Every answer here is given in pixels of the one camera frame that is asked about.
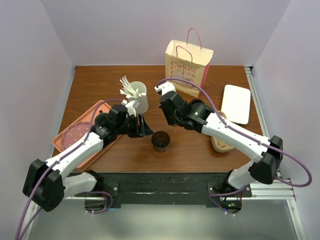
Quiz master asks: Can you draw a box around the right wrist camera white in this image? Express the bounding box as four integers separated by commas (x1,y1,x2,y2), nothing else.
154,82,176,96

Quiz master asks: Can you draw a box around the pink dotted plate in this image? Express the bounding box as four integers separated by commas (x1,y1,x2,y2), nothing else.
61,121,90,151

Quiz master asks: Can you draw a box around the black cup lid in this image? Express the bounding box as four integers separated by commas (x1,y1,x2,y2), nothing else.
189,98,204,105

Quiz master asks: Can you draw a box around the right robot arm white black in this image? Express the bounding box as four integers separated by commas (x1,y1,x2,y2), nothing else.
159,91,282,197

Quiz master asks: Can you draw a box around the dark translucent plastic cup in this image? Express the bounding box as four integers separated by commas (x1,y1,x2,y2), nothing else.
151,131,171,152

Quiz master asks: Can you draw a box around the white rectangular plate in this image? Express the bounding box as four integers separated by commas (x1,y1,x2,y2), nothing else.
221,84,251,125

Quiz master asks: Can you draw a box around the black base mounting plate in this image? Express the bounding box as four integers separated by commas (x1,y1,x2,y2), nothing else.
74,172,251,210

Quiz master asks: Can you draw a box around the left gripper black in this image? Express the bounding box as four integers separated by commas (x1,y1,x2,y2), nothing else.
116,113,154,139

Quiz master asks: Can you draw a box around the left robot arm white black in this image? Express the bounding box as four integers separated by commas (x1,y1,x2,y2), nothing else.
22,104,153,212

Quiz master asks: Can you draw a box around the brown pulp cup carrier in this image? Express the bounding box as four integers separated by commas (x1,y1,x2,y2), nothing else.
210,110,236,153

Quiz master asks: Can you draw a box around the white cylindrical holder cup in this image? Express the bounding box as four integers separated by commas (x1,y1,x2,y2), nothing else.
128,81,149,114

